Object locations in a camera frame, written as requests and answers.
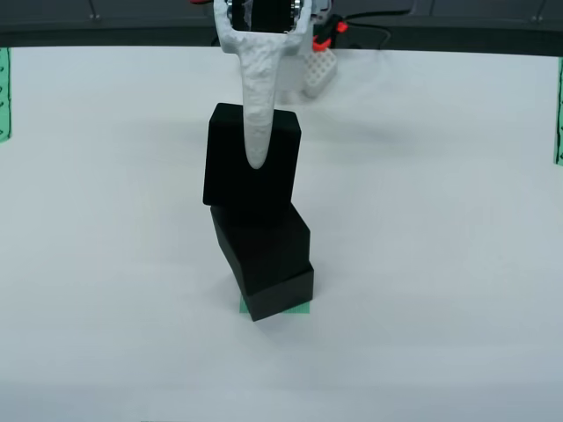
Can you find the black cube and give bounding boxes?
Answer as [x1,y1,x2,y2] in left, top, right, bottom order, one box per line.
[238,261,317,323]
[201,102,303,208]
[208,202,312,295]

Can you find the red and black clamp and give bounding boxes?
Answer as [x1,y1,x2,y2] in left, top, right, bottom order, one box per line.
[311,13,350,51]

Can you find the white perforated base block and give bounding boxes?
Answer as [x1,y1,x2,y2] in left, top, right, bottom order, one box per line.
[302,47,341,99]

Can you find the dark grey cabinet row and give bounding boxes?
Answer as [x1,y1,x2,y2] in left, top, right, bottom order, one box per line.
[0,0,563,36]

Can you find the green square target marker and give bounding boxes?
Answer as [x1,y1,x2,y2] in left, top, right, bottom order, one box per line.
[238,293,313,316]

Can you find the white table cover sheet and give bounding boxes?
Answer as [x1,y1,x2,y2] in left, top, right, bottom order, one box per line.
[0,46,563,422]

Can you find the green tape strip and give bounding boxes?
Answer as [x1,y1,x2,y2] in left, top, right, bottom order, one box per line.
[0,47,15,146]
[551,56,563,168]

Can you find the black cable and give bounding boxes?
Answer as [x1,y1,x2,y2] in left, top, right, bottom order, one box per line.
[344,11,394,51]

